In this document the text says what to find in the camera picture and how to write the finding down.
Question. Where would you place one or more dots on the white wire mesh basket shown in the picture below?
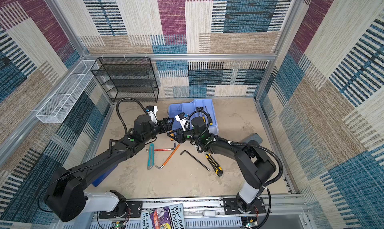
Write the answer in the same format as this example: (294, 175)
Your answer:
(62, 101)

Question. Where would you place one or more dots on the grey sponge block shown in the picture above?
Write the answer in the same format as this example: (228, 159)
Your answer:
(253, 137)

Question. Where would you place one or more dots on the blue tape dispenser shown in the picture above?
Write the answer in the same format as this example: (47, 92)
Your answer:
(102, 177)

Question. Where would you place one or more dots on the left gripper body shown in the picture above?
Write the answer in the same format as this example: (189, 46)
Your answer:
(160, 128)

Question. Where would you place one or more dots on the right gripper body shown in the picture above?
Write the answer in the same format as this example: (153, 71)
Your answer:
(182, 136)

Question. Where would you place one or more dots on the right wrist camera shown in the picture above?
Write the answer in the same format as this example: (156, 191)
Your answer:
(182, 119)

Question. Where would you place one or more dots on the red hex key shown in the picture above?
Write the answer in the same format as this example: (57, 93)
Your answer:
(162, 149)

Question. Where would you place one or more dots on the black wire mesh shelf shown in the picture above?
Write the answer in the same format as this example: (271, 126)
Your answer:
(132, 77)

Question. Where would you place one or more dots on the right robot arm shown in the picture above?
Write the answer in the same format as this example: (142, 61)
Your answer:
(259, 166)

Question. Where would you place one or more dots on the teal utility knife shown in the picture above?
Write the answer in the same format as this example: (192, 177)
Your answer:
(151, 158)

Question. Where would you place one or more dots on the colourful treehouse book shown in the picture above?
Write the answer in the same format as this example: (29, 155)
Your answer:
(169, 217)

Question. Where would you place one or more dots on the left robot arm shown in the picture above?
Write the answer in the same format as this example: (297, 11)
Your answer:
(65, 194)

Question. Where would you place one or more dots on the orange hex key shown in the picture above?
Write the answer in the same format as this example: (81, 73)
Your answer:
(169, 157)

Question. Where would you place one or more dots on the yellow black utility knife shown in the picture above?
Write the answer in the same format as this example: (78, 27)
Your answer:
(217, 168)

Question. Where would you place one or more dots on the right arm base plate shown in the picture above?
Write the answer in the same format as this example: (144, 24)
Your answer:
(234, 206)

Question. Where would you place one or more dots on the black hex key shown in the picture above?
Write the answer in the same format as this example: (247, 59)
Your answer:
(194, 158)

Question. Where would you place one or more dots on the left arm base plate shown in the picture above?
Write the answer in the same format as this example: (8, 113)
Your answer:
(129, 209)

